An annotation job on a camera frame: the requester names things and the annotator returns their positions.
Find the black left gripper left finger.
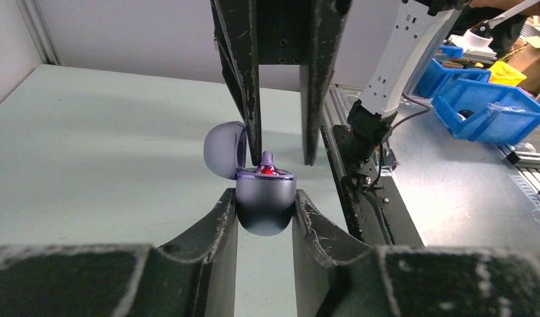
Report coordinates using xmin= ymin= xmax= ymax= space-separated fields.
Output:
xmin=0 ymin=188 xmax=238 ymax=316

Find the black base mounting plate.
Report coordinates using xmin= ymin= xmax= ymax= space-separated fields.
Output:
xmin=321 ymin=125 xmax=424 ymax=246

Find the cardboard box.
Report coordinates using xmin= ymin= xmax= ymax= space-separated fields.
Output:
xmin=507 ymin=36 xmax=540 ymax=95

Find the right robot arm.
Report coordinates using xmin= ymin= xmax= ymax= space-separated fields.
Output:
xmin=211 ymin=1 xmax=468 ymax=165

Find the yellow storage bin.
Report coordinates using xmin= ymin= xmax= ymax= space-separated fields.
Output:
xmin=489 ymin=61 xmax=527 ymax=87

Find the purple earbud charging case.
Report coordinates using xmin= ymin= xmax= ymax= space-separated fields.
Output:
xmin=203 ymin=122 xmax=296 ymax=236

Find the large blue storage bin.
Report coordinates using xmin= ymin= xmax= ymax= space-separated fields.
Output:
xmin=432 ymin=79 xmax=540 ymax=145

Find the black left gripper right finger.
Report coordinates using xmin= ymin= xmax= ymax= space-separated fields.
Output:
xmin=292 ymin=190 xmax=540 ymax=316

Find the purple earbud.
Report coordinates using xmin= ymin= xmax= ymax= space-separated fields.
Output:
xmin=255 ymin=151 xmax=279 ymax=176

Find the small blue storage bin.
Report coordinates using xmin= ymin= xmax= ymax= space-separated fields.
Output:
xmin=415 ymin=45 xmax=492 ymax=98

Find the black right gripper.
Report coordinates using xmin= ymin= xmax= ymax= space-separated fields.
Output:
xmin=210 ymin=0 xmax=353 ymax=166

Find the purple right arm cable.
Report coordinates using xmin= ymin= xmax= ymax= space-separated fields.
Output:
xmin=384 ymin=92 xmax=435 ymax=172

